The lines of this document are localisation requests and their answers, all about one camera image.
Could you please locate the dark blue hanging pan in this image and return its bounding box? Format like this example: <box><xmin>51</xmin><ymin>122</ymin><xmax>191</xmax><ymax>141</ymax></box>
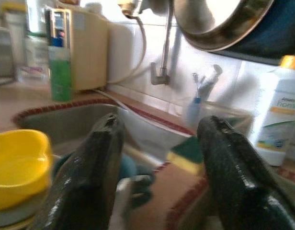
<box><xmin>209</xmin><ymin>0</ymin><xmax>295</xmax><ymax>65</ymax></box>

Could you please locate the steel wall tap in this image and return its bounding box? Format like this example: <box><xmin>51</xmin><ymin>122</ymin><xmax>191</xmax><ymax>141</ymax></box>
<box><xmin>150</xmin><ymin>7</ymin><xmax>174</xmax><ymax>86</ymax></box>

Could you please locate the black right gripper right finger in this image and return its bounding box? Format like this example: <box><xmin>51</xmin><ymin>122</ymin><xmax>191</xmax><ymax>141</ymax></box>
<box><xmin>196</xmin><ymin>115</ymin><xmax>295</xmax><ymax>230</ymax></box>

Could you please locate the green yellow sponge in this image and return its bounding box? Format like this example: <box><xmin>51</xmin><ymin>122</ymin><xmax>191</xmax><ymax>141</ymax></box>
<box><xmin>166</xmin><ymin>136</ymin><xmax>205</xmax><ymax>175</ymax></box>

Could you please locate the white drain hose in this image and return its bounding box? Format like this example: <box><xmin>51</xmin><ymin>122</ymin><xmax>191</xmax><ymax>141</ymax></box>
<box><xmin>93</xmin><ymin>88</ymin><xmax>129</xmax><ymax>113</ymax></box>

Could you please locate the white purifier hose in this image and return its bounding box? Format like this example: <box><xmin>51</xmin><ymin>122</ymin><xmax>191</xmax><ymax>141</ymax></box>
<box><xmin>106</xmin><ymin>16</ymin><xmax>147</xmax><ymax>84</ymax></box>

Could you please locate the green dish soap bottle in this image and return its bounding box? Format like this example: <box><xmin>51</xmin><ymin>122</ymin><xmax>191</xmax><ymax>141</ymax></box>
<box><xmin>47</xmin><ymin>35</ymin><xmax>73</xmax><ymax>103</ymax></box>

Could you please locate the yellow plastic bowl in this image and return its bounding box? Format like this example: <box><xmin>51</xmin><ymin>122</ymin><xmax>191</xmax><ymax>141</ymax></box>
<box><xmin>0</xmin><ymin>129</ymin><xmax>54</xmax><ymax>211</ymax></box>

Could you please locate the clear bag pink print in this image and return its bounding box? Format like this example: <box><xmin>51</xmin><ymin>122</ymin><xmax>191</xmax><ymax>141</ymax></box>
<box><xmin>14</xmin><ymin>66</ymin><xmax>51</xmax><ymax>83</ymax></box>

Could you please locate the white toothbrush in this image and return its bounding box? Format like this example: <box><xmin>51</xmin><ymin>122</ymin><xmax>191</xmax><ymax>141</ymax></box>
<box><xmin>202</xmin><ymin>64</ymin><xmax>224</xmax><ymax>96</ymax></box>

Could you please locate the white detergent bottle yellow cap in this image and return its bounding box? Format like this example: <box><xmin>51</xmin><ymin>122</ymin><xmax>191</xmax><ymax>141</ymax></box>
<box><xmin>254</xmin><ymin>55</ymin><xmax>295</xmax><ymax>167</ymax></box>

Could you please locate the clear plastic measuring jug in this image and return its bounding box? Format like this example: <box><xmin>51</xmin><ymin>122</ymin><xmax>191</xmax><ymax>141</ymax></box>
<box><xmin>200</xmin><ymin>100</ymin><xmax>255</xmax><ymax>142</ymax></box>

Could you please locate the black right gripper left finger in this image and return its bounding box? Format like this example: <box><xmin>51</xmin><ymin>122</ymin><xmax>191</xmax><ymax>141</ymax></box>
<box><xmin>30</xmin><ymin>112</ymin><xmax>126</xmax><ymax>230</ymax></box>

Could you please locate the stainless steel sink basin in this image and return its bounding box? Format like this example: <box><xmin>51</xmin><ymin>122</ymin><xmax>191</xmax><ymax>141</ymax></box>
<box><xmin>17</xmin><ymin>103</ymin><xmax>193</xmax><ymax>168</ymax></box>

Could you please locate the clear toothbrush cup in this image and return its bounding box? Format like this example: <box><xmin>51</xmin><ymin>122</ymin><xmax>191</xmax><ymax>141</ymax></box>
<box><xmin>183</xmin><ymin>95</ymin><xmax>205</xmax><ymax>127</ymax></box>

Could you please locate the stainless steel bowl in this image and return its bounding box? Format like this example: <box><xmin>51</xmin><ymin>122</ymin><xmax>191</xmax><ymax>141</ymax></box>
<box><xmin>0</xmin><ymin>191</ymin><xmax>50</xmax><ymax>228</ymax></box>

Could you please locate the white tap diverter valve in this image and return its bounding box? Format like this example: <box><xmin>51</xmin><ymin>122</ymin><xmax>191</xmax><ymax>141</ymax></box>
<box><xmin>117</xmin><ymin>0</ymin><xmax>145</xmax><ymax>17</ymax></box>

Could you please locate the beige water purifier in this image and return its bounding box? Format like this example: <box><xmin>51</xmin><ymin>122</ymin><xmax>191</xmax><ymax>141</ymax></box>
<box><xmin>44</xmin><ymin>8</ymin><xmax>109</xmax><ymax>92</ymax></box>

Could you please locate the hanging steel pan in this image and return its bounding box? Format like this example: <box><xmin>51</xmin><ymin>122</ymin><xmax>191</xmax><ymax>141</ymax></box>
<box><xmin>172</xmin><ymin>0</ymin><xmax>275</xmax><ymax>52</ymax></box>

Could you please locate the blue toothbrush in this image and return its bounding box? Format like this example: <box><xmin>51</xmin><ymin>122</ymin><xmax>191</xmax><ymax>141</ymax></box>
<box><xmin>187</xmin><ymin>73</ymin><xmax>203</xmax><ymax>120</ymax></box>

